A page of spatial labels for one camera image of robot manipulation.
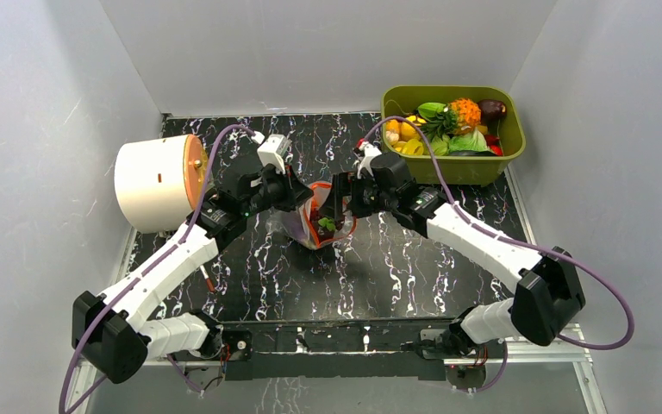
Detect toy garlic bulb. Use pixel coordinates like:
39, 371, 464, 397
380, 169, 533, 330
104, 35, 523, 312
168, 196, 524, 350
385, 130, 400, 146

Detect toy pineapple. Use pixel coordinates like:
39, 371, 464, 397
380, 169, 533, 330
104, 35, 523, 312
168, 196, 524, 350
422, 98, 481, 137

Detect yellow toy bell pepper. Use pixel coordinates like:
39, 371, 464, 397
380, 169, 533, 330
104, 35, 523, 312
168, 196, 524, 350
399, 115, 427, 141

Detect clear orange zip top bag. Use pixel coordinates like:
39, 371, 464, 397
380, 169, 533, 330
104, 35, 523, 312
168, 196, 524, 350
266, 181, 357, 250

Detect light green toy vegetable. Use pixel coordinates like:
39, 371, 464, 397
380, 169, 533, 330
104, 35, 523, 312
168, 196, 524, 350
416, 102, 447, 122

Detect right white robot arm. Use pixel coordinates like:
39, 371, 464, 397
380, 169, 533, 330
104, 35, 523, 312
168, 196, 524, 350
319, 153, 586, 357

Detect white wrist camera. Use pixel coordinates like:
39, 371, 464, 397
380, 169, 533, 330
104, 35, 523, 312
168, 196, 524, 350
353, 139, 381, 179
257, 134, 291, 174

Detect small orange tipped pen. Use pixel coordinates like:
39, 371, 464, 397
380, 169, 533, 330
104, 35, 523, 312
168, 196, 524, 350
199, 265, 215, 293

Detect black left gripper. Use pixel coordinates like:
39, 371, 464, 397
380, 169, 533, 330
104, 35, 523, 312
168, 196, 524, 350
243, 162, 314, 218

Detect dark maroon toy fruit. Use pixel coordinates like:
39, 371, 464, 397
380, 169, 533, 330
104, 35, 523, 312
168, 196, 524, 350
478, 99, 507, 123

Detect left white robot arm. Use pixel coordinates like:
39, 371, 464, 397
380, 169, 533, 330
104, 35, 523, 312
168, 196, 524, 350
72, 166, 313, 384

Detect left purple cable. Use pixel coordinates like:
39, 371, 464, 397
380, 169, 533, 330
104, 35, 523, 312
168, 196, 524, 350
59, 123, 266, 414

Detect dark purple toy mangosteen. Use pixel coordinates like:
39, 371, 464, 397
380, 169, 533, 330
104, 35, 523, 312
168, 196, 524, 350
314, 216, 337, 241

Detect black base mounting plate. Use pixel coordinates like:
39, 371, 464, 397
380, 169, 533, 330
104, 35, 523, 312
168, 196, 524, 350
223, 317, 504, 386

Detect white cylinder orange lid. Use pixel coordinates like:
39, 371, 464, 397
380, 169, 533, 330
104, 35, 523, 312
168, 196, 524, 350
114, 134, 208, 233

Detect yellow toy starfruit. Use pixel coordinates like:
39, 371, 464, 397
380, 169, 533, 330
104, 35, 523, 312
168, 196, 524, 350
394, 139, 426, 156

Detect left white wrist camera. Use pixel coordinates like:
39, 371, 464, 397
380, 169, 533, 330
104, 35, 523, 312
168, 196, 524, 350
257, 134, 291, 174

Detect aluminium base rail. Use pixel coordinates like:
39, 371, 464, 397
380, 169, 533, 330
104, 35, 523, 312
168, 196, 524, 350
142, 337, 588, 367

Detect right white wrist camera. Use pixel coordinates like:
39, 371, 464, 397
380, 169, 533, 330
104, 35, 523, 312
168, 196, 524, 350
353, 139, 381, 179

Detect green toy cabbage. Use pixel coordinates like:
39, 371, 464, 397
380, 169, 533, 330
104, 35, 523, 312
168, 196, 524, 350
448, 129, 488, 155

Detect orange yellow toy pear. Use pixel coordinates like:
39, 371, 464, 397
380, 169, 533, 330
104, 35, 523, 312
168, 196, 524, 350
384, 119, 400, 134

